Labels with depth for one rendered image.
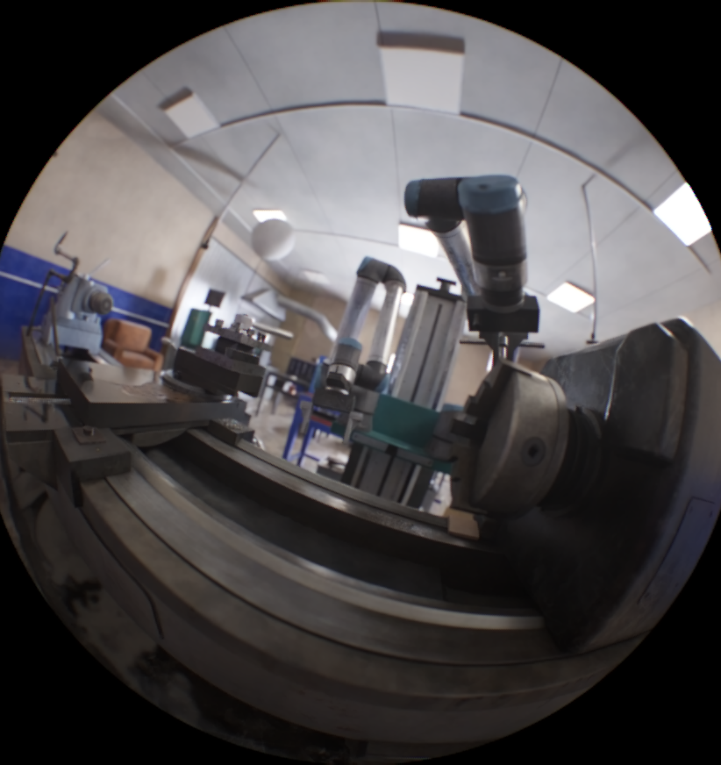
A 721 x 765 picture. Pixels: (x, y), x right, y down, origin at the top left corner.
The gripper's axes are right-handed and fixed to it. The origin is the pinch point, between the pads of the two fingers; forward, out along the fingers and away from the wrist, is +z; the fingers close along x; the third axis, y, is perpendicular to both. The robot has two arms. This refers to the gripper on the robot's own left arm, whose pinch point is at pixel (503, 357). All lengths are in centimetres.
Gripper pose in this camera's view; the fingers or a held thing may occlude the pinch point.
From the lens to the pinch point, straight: 55.0
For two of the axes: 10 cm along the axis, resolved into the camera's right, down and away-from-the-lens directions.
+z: 3.4, 6.7, 6.6
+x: 8.7, 0.5, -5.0
